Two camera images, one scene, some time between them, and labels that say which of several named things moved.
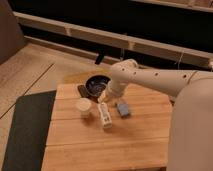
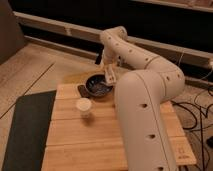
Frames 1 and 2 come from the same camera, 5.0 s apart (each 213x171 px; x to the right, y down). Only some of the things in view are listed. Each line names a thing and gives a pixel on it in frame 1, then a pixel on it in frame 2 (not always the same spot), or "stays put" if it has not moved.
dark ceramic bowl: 96,83 stays put
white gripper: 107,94 -> 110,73
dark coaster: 83,91 stays put
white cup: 84,107 stays put
